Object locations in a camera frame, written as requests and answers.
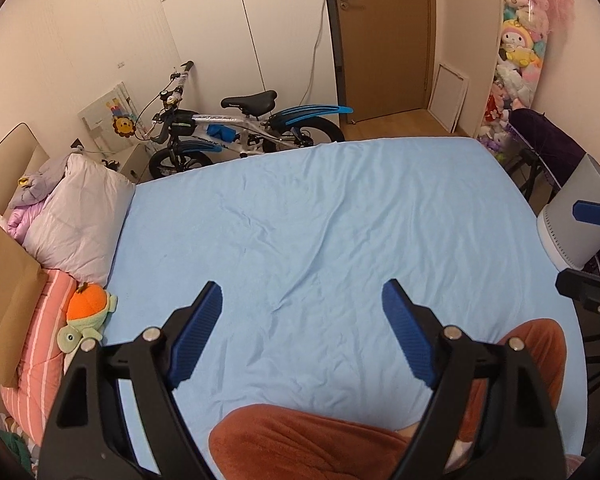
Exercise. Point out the yellow hair clip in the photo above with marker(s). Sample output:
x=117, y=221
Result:
x=24, y=181

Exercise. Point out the person's right leg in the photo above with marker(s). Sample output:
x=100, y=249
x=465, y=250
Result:
x=542, y=332

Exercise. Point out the beige headboard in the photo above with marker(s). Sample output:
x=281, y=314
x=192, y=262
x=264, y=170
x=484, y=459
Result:
x=10, y=160

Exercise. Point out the white nightstand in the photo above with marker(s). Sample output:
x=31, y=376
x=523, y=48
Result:
x=137, y=160

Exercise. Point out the pile of plush toys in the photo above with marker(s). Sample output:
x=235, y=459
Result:
x=517, y=45

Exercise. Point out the white board with lion sticker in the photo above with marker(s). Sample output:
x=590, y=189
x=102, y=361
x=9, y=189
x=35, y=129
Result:
x=100, y=110

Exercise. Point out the silver blue bicycle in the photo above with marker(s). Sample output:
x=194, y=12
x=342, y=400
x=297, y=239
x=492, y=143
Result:
x=240, y=125

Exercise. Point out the pink striped pillow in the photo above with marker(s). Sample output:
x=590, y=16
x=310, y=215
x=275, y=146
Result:
x=45, y=320

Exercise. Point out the turtle plush with orange shell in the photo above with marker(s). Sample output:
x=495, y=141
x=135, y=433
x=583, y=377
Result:
x=87, y=305

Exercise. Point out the pile of clothes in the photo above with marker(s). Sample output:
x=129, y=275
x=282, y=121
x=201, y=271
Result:
x=15, y=450

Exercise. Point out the white grey cylindrical bin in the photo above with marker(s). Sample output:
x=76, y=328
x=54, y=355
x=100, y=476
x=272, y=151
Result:
x=565, y=230

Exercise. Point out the brown wooden door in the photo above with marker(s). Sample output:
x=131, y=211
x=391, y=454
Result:
x=385, y=35

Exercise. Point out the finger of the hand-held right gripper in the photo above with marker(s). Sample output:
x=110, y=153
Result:
x=592, y=290
x=597, y=214

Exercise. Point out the pale lilac pillow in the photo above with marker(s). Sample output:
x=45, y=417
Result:
x=80, y=220

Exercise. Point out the white framed panel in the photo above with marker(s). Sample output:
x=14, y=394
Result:
x=447, y=97

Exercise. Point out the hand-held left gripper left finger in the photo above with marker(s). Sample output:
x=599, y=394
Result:
x=197, y=335

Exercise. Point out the pink puffy jacket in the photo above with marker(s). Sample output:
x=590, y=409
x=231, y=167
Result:
x=22, y=217

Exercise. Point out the light purple cloth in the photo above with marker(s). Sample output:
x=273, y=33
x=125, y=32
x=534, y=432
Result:
x=45, y=180

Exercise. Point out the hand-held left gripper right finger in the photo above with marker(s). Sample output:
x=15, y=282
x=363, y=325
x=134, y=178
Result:
x=410, y=330

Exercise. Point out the dark purple folding chair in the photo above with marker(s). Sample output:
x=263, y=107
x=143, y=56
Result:
x=550, y=135

